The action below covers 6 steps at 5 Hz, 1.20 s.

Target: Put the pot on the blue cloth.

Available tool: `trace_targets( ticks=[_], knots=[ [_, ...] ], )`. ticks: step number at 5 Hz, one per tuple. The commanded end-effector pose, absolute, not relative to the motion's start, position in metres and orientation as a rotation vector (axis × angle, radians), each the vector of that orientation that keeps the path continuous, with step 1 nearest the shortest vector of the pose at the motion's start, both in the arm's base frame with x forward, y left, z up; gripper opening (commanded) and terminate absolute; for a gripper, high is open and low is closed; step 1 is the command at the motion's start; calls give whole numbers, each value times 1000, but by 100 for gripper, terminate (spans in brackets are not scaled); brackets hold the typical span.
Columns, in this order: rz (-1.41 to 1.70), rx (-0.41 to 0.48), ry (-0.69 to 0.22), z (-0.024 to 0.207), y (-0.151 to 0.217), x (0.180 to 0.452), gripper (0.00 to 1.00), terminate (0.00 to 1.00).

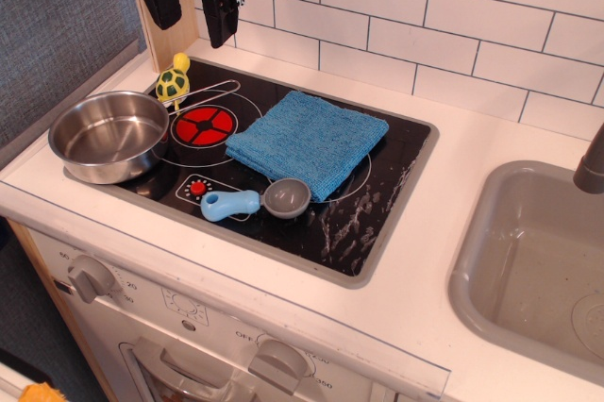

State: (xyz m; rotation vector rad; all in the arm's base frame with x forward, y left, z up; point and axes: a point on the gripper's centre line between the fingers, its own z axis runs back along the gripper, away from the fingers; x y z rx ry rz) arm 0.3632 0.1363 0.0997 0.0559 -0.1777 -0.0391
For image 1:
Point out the stainless steel pot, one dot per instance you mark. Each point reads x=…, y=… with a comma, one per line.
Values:
x=112, y=137

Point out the blue folded cloth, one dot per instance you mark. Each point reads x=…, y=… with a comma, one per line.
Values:
x=307, y=138

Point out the green yellow toy turtle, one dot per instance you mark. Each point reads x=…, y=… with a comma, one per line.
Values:
x=173, y=85

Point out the blue grey toy scoop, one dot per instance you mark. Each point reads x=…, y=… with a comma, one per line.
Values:
x=286, y=198

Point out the black toy stove top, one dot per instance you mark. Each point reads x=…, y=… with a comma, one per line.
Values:
x=340, y=238

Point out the grey left timer knob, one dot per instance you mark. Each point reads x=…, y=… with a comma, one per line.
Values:
x=90, y=278

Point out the grey right oven knob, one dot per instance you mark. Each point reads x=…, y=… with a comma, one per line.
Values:
x=279, y=365

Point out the grey faucet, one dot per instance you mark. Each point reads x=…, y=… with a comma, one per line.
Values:
x=588, y=176

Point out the grey plastic sink basin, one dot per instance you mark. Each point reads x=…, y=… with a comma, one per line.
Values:
x=529, y=275

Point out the yellow object bottom left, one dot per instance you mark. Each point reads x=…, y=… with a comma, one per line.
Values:
x=41, y=392

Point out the wooden upright post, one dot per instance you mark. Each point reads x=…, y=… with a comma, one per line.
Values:
x=163, y=44

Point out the grey oven door handle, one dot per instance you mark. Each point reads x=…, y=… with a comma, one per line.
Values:
x=186, y=374

